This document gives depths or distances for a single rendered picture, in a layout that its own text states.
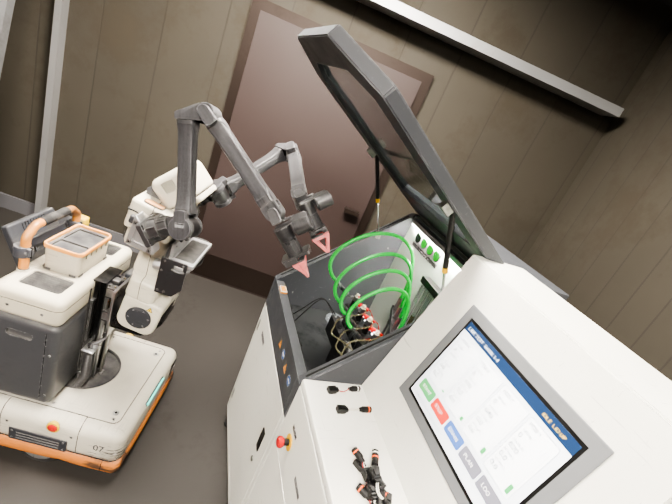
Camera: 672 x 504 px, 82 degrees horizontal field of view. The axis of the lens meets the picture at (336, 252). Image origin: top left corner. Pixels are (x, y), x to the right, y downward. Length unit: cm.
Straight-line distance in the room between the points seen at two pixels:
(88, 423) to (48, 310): 53
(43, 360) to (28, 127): 233
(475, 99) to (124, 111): 261
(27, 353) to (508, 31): 327
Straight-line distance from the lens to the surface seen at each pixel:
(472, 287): 121
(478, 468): 107
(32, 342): 187
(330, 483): 112
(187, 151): 138
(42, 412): 206
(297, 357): 145
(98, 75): 351
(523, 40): 334
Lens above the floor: 183
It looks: 21 degrees down
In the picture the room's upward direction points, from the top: 23 degrees clockwise
